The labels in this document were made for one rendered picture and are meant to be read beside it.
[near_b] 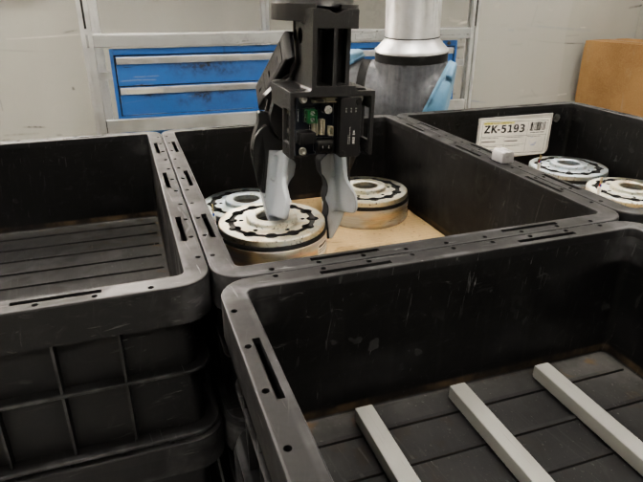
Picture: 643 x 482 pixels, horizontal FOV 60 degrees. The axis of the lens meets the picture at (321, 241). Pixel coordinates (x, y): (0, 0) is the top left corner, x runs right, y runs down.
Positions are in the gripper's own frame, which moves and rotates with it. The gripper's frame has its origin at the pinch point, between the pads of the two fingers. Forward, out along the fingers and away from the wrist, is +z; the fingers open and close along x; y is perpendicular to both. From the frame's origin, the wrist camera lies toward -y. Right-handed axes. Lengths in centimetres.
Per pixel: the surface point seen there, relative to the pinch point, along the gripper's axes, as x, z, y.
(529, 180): 16.9, -6.5, 10.8
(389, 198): 12.3, 0.4, -6.2
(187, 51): 11, -1, -192
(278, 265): -7.8, -5.7, 19.7
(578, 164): 41.3, -1.0, -8.8
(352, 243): 6.4, 3.8, -2.5
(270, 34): 45, -8, -189
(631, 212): 18.9, -6.5, 19.7
